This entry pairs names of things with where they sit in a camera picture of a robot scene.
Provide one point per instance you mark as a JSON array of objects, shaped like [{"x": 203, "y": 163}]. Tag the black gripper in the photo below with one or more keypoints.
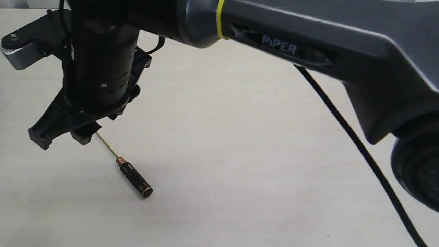
[{"x": 99, "y": 82}]

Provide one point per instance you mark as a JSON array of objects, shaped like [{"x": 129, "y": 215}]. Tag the black gold precision screwdriver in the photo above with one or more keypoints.
[{"x": 132, "y": 175}]

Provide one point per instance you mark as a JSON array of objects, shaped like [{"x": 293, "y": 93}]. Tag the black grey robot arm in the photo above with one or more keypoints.
[{"x": 384, "y": 51}]

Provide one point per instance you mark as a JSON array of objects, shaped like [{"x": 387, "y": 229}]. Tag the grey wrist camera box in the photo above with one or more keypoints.
[{"x": 36, "y": 40}]

